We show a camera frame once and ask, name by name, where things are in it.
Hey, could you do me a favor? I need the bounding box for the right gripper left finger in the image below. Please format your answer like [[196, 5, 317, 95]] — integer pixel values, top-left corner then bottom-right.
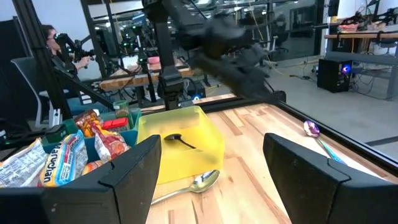
[[58, 134, 162, 224]]

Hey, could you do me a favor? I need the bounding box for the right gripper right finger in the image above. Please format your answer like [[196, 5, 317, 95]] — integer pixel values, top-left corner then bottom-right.
[[262, 133, 392, 224]]

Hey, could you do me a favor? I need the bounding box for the dark black metal spoon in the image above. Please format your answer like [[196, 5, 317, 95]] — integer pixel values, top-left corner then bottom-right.
[[164, 133, 197, 150]]

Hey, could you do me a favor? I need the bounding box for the red paprika tin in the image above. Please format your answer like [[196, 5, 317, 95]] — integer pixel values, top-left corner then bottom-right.
[[101, 117, 131, 133]]

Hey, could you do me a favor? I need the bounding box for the iridescent rainbow metal spoon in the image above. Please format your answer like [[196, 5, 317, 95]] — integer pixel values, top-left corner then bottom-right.
[[303, 120, 348, 166]]

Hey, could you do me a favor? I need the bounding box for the plain silver metal spoon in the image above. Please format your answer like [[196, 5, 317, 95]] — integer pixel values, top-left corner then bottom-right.
[[150, 169, 221, 206]]

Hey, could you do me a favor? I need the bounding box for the brown snack packet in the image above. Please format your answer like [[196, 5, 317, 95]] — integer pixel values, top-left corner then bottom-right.
[[73, 108, 103, 138]]

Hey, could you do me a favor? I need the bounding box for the dark green spice tin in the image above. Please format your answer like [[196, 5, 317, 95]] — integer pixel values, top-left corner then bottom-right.
[[45, 124, 68, 144]]

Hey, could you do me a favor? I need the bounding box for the teal plastic bin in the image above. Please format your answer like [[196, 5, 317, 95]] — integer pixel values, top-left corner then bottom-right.
[[70, 129, 139, 164]]

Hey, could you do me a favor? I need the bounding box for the yellow plastic bin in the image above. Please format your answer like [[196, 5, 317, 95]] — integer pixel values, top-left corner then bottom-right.
[[136, 105, 225, 185]]

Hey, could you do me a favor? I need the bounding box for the green translucent plastic bin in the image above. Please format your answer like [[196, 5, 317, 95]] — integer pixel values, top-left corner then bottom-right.
[[42, 107, 142, 147]]

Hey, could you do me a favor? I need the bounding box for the computer tower purple light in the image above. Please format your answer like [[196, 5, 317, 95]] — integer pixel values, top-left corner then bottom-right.
[[317, 58, 354, 93]]

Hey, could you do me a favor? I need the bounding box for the wooden background bench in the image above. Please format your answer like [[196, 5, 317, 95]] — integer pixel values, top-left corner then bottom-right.
[[99, 60, 195, 91]]

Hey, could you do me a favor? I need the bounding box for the grey-legged wooden workbench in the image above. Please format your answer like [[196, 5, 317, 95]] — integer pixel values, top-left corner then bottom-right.
[[323, 30, 398, 100]]

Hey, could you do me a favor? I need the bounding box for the person's hand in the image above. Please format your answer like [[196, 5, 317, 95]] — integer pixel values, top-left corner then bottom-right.
[[74, 55, 93, 71]]

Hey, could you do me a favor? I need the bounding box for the person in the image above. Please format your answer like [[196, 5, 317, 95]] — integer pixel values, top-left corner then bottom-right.
[[42, 24, 94, 78]]

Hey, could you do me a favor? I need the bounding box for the black frame clamp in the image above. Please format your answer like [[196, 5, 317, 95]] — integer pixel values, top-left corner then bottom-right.
[[273, 90, 287, 103]]

